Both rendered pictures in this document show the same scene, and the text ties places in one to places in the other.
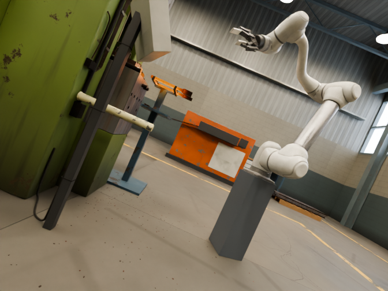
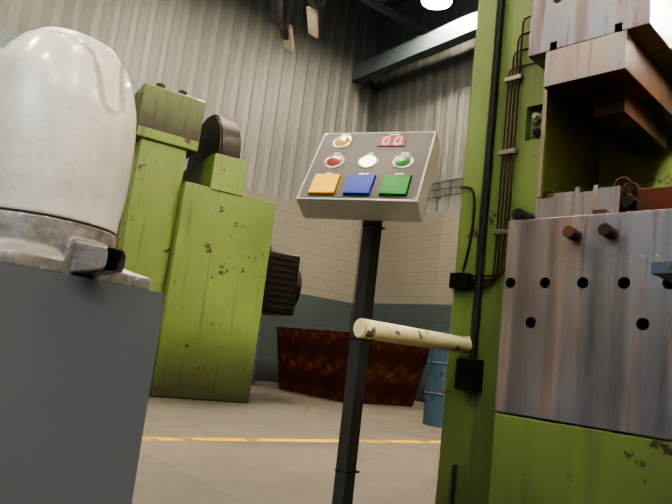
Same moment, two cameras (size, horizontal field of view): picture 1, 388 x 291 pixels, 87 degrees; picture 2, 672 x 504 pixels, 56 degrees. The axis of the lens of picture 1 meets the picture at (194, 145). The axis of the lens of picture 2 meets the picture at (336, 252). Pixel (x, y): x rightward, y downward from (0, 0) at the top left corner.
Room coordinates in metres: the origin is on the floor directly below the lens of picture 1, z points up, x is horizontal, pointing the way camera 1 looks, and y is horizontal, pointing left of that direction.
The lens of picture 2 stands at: (2.26, -0.71, 0.55)
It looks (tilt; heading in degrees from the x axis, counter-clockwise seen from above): 9 degrees up; 141
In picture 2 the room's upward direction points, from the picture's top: 7 degrees clockwise
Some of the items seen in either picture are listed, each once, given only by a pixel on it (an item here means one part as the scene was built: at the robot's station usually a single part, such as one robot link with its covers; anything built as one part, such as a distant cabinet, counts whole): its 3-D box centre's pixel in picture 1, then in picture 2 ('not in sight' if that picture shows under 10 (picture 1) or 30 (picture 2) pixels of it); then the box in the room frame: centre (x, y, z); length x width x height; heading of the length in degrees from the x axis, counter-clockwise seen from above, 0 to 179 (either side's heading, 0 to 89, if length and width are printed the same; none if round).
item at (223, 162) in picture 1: (206, 146); not in sight; (5.37, -0.32, 0.63); 2.10 x 1.12 x 1.25; 89
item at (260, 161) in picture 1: (268, 156); (55, 131); (1.51, -0.53, 0.77); 0.18 x 0.16 x 0.22; 23
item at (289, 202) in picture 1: (295, 204); not in sight; (6.06, -3.44, 0.12); 1.58 x 0.80 x 0.24; 89
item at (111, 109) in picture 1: (116, 112); (418, 337); (1.16, 0.48, 0.62); 0.44 x 0.05 x 0.05; 95
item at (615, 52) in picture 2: not in sight; (618, 91); (1.48, 0.80, 1.32); 0.42 x 0.20 x 0.10; 95
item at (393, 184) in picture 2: not in sight; (395, 186); (1.10, 0.41, 1.01); 0.07 x 0.05 x 0.07; 30
